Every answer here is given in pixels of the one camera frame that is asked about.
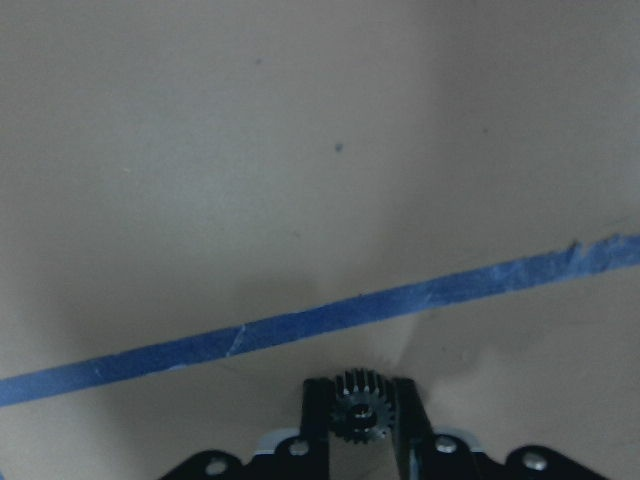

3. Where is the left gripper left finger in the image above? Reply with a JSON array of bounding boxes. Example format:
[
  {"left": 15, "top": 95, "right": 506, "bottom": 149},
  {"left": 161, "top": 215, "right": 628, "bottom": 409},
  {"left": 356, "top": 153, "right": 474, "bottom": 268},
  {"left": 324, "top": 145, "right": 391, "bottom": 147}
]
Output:
[{"left": 300, "top": 378, "right": 334, "bottom": 479}]

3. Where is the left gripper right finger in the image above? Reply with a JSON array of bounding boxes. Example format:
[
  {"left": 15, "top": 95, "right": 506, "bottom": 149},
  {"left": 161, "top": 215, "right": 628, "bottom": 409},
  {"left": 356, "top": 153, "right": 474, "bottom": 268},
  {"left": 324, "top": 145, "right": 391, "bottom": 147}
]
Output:
[{"left": 391, "top": 377, "right": 434, "bottom": 480}]

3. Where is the small black bearing gear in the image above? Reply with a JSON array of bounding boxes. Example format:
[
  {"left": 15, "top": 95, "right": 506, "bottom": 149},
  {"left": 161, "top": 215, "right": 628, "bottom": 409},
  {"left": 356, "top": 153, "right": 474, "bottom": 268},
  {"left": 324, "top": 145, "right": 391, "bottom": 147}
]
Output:
[{"left": 330, "top": 368, "right": 396, "bottom": 444}]

